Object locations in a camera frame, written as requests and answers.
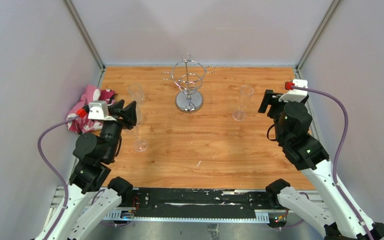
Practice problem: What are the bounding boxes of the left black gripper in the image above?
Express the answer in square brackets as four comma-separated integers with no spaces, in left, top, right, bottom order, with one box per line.
[101,99,138,161]

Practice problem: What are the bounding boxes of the clear wine glass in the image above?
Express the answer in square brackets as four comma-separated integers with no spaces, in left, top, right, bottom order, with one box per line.
[232,84,254,122]
[136,105,144,126]
[127,83,145,106]
[125,126,148,153]

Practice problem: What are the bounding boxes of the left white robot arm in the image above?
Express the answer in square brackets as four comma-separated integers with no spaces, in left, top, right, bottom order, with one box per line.
[37,99,137,240]

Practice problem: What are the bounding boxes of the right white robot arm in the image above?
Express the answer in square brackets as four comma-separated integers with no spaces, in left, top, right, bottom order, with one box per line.
[258,89,384,240]

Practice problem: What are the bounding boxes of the chrome wine glass rack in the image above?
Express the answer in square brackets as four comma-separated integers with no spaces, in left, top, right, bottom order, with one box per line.
[161,53,216,114]

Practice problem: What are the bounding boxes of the pink camouflage cloth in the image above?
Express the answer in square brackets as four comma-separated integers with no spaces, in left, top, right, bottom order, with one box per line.
[66,84,117,135]

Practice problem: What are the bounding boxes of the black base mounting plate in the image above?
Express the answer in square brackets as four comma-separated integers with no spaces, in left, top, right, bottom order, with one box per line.
[119,187,286,220]

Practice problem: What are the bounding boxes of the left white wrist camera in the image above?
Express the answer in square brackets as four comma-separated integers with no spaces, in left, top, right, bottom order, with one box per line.
[87,100,116,121]

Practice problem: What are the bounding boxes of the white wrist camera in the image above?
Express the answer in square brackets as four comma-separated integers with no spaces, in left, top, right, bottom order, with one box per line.
[279,79,308,102]
[87,100,116,121]

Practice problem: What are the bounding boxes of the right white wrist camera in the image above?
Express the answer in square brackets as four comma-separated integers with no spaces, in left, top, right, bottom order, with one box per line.
[279,79,308,102]

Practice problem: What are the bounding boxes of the aluminium frame rail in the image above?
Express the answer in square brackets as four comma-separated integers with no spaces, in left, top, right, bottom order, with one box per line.
[50,186,353,223]

